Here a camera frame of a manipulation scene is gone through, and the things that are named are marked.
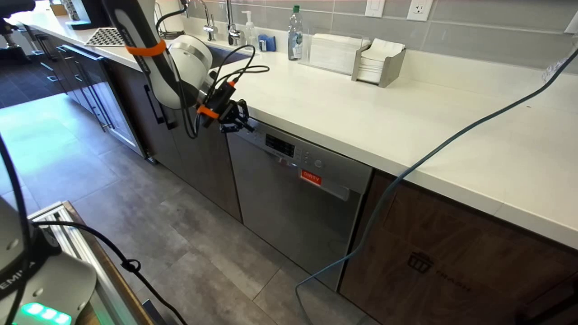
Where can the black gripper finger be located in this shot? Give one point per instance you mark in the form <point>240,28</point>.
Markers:
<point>239,128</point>
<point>248,115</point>

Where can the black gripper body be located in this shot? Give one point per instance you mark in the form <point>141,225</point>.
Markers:
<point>230,113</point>

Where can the white robot base green light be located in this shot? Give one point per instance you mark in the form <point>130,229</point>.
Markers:
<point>54,290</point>

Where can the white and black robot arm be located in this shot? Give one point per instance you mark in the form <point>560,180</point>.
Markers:
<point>190,61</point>

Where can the stainless steel dishwasher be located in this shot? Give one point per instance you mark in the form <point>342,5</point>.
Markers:
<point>289,205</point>

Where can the steel sink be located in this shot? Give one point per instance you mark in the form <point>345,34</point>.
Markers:
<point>235,55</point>

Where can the dark wood cabinet door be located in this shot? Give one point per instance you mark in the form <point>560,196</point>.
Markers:
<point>457,254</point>
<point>199,169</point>

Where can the blue sponge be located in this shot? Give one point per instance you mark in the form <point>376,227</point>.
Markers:
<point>268,45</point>

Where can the chrome faucet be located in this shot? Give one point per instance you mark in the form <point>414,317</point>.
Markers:
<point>208,30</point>
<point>231,34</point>

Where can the white soap dispenser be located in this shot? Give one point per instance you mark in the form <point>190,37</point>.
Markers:
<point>249,34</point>

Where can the red sticker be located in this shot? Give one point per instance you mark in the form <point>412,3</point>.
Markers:
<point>311,178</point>

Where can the clear plastic water bottle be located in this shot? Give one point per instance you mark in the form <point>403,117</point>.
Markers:
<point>295,39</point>

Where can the white paper towel stack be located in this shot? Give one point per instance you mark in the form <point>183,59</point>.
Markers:
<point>336,55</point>

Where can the white napkin stack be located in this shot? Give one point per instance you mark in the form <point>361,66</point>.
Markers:
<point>376,55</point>

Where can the ribbed steel drainboard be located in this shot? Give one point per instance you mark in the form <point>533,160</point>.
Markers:
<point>101,37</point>

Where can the grey napkin holder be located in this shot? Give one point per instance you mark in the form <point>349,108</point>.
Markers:
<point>390,73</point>

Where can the wood and metal cart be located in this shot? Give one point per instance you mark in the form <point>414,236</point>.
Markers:
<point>96,265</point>

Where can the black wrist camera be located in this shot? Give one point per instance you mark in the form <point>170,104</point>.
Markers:
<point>224,91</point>

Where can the white wall switch plate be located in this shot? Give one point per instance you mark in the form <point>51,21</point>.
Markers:
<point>374,8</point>

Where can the white wall outlet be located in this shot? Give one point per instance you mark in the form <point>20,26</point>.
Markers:
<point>419,10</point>

